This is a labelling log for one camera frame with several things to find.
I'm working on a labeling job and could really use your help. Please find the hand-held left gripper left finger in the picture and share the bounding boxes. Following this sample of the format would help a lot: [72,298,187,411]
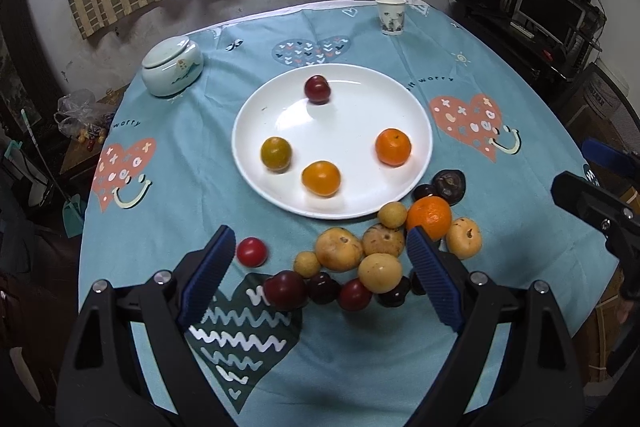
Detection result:
[56,225,237,427]

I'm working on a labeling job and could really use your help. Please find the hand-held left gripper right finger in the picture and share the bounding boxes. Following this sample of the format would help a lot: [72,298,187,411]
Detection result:
[406,226,586,427]

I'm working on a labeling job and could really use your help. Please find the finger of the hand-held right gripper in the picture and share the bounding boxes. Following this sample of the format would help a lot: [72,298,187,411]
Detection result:
[550,172,640,258]
[581,138,640,178]

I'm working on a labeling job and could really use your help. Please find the pale yellow passion fruit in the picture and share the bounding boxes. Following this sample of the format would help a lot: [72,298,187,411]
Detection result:
[357,253,403,294]

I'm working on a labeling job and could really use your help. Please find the tan passion fruit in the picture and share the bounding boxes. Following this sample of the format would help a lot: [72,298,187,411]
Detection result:
[445,217,483,259]

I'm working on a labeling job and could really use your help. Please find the large orange tangerine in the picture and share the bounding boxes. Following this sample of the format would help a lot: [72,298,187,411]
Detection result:
[406,195,453,242]

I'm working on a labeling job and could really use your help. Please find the small yellow longan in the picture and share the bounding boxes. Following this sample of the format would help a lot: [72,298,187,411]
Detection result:
[377,202,408,229]
[293,251,321,279]

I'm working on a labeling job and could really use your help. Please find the dark red plum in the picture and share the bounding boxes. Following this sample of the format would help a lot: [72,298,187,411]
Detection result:
[263,270,308,312]
[304,75,331,104]

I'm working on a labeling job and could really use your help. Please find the dark brown mangosteen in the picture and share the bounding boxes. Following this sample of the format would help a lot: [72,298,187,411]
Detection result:
[432,170,468,206]

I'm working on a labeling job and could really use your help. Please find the white round plate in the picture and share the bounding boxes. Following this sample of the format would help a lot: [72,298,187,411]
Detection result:
[231,63,434,220]

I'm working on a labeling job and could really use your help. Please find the red tomato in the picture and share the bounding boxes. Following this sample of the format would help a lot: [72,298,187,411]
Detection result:
[236,237,268,268]

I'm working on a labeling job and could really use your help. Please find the grey mesh object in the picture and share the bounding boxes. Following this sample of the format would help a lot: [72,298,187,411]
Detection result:
[552,62,640,148]

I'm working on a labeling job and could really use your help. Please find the blue printed tablecloth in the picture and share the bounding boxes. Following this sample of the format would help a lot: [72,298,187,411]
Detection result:
[77,0,621,427]

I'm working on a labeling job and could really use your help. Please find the green yellow tangerine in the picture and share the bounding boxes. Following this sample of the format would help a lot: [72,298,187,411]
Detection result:
[260,136,293,172]

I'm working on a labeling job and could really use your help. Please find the black media stand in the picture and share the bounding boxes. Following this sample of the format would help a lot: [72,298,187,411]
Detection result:
[452,2,601,82]

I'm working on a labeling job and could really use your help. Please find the orange yellow tangerine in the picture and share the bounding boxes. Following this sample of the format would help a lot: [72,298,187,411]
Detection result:
[301,160,342,198]

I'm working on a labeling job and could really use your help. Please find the teal dustpan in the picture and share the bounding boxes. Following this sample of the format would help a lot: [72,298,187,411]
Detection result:
[62,194,87,238]

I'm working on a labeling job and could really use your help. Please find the computer monitor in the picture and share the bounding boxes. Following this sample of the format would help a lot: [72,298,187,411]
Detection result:
[515,0,588,45]

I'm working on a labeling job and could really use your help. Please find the wooden stool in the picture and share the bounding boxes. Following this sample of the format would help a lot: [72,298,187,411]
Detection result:
[60,87,128,178]

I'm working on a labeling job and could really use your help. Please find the white ceramic lidded jar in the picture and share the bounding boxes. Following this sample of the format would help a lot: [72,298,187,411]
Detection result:
[141,35,204,98]

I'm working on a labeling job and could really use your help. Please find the clear plastic bag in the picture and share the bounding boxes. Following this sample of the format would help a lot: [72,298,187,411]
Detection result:
[54,89,116,145]

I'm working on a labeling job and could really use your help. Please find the printed paper cup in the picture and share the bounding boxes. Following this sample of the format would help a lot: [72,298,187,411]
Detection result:
[376,0,407,36]

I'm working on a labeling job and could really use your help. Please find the thin broom handle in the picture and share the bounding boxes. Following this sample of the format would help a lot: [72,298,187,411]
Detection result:
[20,107,71,208]

